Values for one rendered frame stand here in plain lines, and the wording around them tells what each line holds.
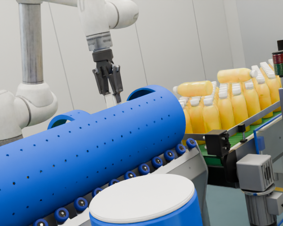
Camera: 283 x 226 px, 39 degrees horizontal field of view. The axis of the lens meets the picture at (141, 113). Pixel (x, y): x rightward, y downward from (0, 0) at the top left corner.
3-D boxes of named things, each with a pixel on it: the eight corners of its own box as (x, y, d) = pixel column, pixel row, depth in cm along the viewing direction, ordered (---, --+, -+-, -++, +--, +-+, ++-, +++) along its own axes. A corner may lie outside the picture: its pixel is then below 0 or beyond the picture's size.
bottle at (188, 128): (198, 144, 183) (191, 105, 180) (188, 149, 178) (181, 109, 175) (186, 143, 188) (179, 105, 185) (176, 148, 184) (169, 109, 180)
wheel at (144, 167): (134, 167, 145) (137, 165, 143) (143, 163, 148) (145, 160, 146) (142, 177, 143) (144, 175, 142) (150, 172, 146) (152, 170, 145)
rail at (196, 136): (150, 138, 192) (148, 132, 191) (151, 138, 193) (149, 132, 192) (220, 141, 164) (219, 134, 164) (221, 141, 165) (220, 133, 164)
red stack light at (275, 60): (270, 64, 170) (269, 55, 169) (276, 62, 174) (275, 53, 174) (285, 63, 166) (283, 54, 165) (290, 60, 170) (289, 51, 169)
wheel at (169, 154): (161, 154, 155) (163, 151, 154) (168, 150, 158) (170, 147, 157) (168, 162, 154) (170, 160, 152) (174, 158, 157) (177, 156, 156)
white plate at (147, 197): (192, 212, 87) (192, 217, 87) (195, 168, 113) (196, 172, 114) (73, 225, 92) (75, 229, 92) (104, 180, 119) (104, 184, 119)
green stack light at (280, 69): (271, 76, 171) (270, 64, 170) (278, 73, 175) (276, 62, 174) (286, 75, 166) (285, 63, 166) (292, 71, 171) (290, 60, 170)
